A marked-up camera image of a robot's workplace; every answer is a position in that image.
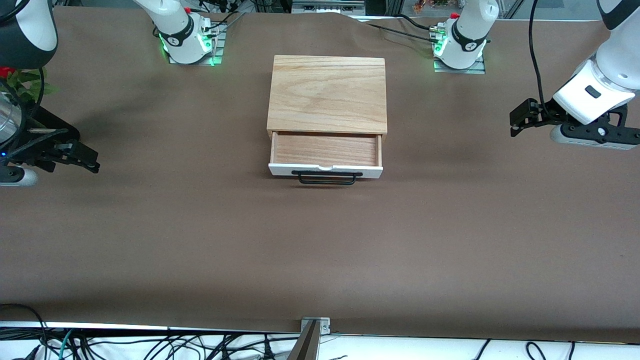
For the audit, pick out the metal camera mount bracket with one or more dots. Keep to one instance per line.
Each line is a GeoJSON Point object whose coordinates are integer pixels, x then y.
{"type": "Point", "coordinates": [322, 325]}

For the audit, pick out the orange background flowers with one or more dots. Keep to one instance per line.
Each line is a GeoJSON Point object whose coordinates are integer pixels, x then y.
{"type": "Point", "coordinates": [430, 5]}

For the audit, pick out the white-fronted wooden drawer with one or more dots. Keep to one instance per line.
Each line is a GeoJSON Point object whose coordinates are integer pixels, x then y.
{"type": "Point", "coordinates": [325, 149]}

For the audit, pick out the wooden drawer cabinet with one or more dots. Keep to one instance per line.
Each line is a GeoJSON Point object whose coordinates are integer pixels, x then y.
{"type": "Point", "coordinates": [327, 92]}

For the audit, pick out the aluminium camera pole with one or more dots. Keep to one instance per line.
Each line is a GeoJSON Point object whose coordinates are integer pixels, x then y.
{"type": "Point", "coordinates": [306, 345]}

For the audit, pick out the large red artificial rose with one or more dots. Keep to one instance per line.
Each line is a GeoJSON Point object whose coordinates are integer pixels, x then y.
{"type": "Point", "coordinates": [30, 82]}

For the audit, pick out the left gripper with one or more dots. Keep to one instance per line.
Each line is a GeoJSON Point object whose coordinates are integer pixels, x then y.
{"type": "Point", "coordinates": [544, 111]}

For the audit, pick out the grey metal background device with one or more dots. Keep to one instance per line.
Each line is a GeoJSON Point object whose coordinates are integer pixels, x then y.
{"type": "Point", "coordinates": [327, 7]}

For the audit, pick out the brown table cover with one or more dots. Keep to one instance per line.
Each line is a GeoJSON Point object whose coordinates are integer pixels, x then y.
{"type": "Point", "coordinates": [320, 240]}

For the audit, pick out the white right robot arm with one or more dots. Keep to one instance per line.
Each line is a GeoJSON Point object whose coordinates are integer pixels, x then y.
{"type": "Point", "coordinates": [175, 30]}

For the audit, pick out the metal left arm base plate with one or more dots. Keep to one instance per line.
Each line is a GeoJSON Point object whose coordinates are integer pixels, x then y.
{"type": "Point", "coordinates": [460, 70]}

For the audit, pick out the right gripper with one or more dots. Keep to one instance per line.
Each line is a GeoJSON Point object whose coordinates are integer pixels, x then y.
{"type": "Point", "coordinates": [44, 134]}

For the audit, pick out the small red artificial rose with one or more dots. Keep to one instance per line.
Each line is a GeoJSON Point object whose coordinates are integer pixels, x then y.
{"type": "Point", "coordinates": [5, 72]}

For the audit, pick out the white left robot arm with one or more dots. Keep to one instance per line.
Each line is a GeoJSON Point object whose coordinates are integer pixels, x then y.
{"type": "Point", "coordinates": [470, 35]}

